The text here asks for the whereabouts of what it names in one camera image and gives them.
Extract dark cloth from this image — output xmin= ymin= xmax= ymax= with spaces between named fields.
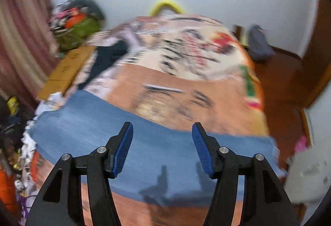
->
xmin=78 ymin=41 xmax=130 ymax=89

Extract orange box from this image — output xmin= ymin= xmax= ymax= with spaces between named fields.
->
xmin=65 ymin=12 xmax=86 ymax=28

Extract pile of clothes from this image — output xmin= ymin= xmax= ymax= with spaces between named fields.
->
xmin=49 ymin=0 xmax=78 ymax=25

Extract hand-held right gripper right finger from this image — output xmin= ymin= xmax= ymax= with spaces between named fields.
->
xmin=192 ymin=123 xmax=300 ymax=226

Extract orange plastic basin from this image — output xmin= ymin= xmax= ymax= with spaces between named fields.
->
xmin=0 ymin=166 xmax=18 ymax=216

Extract striped pink curtain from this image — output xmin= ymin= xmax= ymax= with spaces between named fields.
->
xmin=0 ymin=0 xmax=59 ymax=110

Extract grey bag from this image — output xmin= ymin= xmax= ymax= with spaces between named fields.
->
xmin=247 ymin=25 xmax=276 ymax=61

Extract white crumpled cloth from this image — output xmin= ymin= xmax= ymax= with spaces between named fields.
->
xmin=36 ymin=93 xmax=65 ymax=113

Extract wooden wardrobe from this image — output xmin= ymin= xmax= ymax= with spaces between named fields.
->
xmin=302 ymin=0 xmax=331 ymax=107

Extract blue denim pants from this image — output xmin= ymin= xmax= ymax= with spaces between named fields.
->
xmin=27 ymin=90 xmax=282 ymax=207

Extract grey pillow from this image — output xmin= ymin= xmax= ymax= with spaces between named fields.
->
xmin=75 ymin=0 xmax=106 ymax=22

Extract pink item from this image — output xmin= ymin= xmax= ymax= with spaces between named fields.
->
xmin=295 ymin=135 xmax=308 ymax=154

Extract yellow curved foam tube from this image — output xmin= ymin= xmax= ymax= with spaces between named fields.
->
xmin=149 ymin=0 xmax=185 ymax=16

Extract wooden lap tray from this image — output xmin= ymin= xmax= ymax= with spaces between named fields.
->
xmin=36 ymin=46 xmax=96 ymax=101

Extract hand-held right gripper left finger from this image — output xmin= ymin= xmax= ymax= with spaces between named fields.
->
xmin=24 ymin=122 xmax=134 ymax=226

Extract green fabric bag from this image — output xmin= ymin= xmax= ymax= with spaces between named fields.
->
xmin=53 ymin=18 xmax=102 ymax=50

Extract bed with newspaper-print sheet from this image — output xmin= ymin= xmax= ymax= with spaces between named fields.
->
xmin=19 ymin=15 xmax=271 ymax=226

